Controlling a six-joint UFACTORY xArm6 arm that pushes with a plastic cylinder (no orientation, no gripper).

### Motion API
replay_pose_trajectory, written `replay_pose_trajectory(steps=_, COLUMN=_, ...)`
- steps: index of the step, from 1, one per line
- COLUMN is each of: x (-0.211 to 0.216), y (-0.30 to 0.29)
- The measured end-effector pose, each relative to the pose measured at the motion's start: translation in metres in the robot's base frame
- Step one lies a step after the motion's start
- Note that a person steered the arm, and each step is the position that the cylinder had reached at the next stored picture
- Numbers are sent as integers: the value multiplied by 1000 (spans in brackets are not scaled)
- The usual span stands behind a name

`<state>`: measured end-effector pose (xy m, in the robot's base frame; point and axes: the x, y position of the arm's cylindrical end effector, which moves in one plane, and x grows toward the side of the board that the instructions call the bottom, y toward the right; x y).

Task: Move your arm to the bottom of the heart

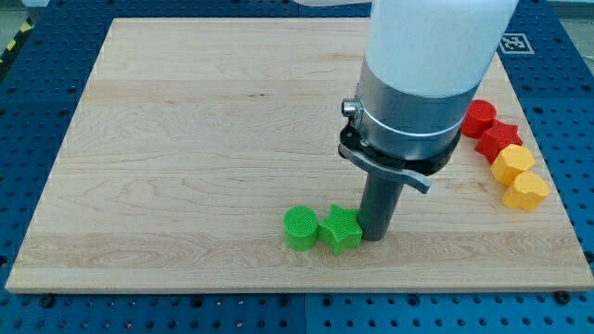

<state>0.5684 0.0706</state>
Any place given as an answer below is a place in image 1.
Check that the light wooden board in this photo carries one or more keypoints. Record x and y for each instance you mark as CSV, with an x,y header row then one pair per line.
x,y
192,139

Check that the green cylinder block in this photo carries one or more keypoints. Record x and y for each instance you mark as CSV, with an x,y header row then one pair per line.
x,y
300,226

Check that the yellow heart block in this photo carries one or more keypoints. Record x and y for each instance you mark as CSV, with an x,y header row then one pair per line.
x,y
527,191

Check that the white fiducial marker tag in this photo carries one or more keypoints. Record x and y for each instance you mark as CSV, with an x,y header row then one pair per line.
x,y
515,44

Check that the green star block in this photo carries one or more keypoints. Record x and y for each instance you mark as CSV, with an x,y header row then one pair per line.
x,y
340,229

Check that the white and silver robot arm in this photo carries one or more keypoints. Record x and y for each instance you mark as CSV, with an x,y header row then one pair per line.
x,y
421,68

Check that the yellow hexagon block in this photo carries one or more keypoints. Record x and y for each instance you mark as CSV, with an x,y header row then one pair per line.
x,y
510,162

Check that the red star block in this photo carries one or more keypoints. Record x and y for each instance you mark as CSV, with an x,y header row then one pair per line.
x,y
496,138

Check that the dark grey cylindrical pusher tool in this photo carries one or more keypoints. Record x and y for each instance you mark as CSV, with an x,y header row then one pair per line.
x,y
377,206

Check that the red cylinder block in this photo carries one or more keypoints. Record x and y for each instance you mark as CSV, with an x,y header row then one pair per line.
x,y
479,118

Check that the yellow black hazard tape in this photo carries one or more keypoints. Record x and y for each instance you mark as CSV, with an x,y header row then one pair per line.
x,y
14,46

